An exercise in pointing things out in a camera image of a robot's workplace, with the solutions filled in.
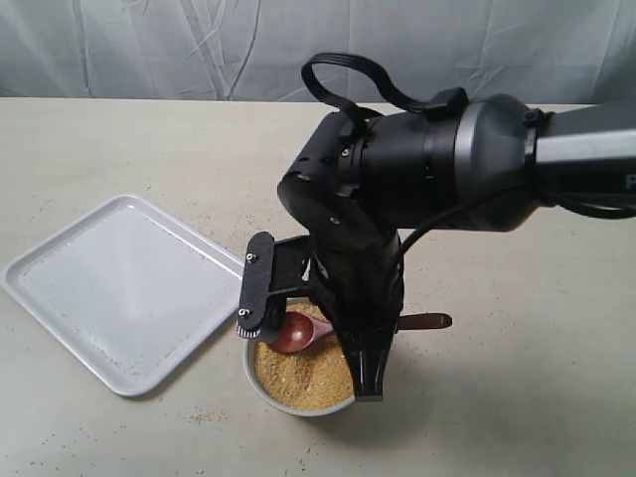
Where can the white round bowl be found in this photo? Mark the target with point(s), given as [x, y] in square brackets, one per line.
[298, 410]

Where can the brown wooden spoon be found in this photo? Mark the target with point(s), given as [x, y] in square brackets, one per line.
[300, 330]

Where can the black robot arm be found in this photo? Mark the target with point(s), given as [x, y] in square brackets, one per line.
[485, 167]

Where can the grey wrinkled backdrop cloth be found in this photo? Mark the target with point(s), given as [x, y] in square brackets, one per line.
[538, 51]

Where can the yellow-brown granular grain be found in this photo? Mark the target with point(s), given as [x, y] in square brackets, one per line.
[298, 372]

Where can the white square plastic tray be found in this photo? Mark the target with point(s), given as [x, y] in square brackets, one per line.
[129, 290]

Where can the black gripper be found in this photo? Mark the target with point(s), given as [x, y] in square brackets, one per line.
[357, 285]

